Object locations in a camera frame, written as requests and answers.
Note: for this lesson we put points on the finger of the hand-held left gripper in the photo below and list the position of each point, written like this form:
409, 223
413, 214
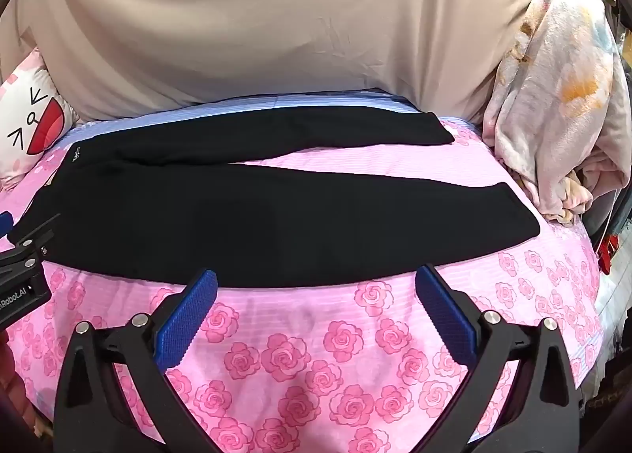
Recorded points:
34, 233
4, 224

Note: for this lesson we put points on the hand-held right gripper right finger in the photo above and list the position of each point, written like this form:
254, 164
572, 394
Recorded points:
444, 319

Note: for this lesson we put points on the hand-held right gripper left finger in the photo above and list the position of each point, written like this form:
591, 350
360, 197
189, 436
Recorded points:
190, 319

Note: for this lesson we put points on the black pants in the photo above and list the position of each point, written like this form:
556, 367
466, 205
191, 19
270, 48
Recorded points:
247, 226

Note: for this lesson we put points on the white cat face cushion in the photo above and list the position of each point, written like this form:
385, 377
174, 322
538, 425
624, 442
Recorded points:
29, 112

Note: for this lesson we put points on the pink rose print bed sheet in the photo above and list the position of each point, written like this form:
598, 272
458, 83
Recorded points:
306, 334

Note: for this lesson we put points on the red plastic item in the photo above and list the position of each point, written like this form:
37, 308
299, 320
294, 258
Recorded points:
610, 253

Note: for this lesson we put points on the pale floral fleece blanket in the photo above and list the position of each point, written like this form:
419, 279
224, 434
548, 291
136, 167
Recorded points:
553, 87

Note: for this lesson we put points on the large beige cloth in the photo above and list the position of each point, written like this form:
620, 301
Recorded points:
271, 28

